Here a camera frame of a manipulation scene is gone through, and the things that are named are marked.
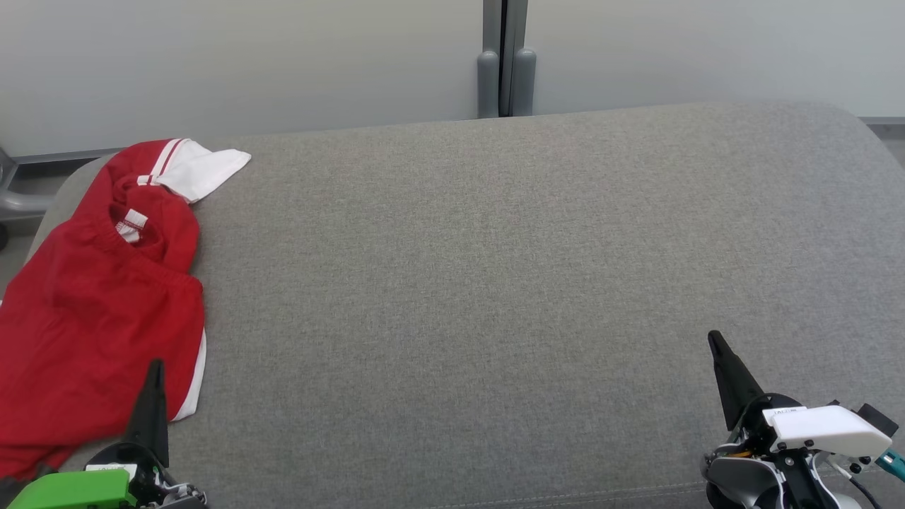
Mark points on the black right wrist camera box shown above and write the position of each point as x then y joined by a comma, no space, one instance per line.
880,418

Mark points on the grey fabric sofa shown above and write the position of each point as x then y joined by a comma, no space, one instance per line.
495,297

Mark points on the grey partition frame post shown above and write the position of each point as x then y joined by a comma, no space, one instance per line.
523,78
488,78

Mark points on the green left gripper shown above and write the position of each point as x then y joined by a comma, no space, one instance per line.
71,491

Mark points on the red shorts with white trim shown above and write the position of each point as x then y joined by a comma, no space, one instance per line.
106,318

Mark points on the red shirt with white sleeves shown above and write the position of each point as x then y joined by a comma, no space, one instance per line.
201,170

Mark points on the grey metal partition support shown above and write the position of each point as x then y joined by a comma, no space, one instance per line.
21,205

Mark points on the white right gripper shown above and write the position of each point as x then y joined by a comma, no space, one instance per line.
827,430

